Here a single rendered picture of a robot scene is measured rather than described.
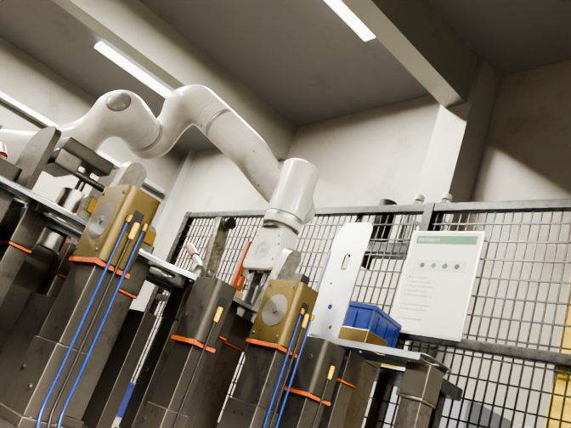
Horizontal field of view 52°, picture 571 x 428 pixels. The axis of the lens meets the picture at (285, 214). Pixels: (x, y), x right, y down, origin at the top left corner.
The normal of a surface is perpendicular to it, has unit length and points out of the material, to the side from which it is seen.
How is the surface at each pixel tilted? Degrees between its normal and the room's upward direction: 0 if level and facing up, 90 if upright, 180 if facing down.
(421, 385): 90
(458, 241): 90
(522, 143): 90
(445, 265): 90
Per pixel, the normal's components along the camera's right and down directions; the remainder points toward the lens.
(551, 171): -0.69, -0.46
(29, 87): 0.65, -0.05
